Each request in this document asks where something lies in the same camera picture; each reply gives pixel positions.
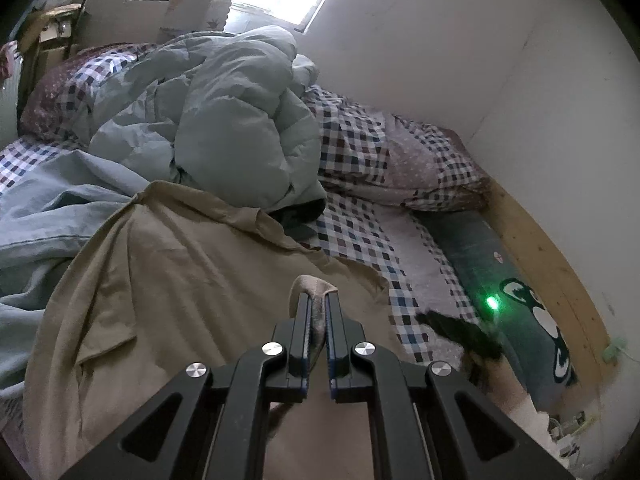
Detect tan khaki garment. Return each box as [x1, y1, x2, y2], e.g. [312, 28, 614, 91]
[24, 182, 404, 479]

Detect dark teal penguin pillow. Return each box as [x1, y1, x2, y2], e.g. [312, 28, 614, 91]
[416, 210, 577, 411]

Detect plaid checkered bed sheet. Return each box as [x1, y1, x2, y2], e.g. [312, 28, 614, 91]
[1, 138, 475, 362]

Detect wooden headboard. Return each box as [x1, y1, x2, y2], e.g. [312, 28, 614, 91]
[483, 181, 618, 387]

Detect dark teal garment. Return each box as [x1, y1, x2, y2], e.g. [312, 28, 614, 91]
[269, 198, 326, 229]

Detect plaid folded quilt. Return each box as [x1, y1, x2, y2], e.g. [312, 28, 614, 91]
[303, 84, 489, 212]

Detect light blue grey garment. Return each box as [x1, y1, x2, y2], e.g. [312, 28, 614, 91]
[1, 151, 149, 401]

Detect plaid pillow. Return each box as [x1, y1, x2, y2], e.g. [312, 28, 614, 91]
[18, 44, 154, 142]

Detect stacked cardboard boxes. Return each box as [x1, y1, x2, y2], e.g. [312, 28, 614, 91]
[16, 3, 81, 74]

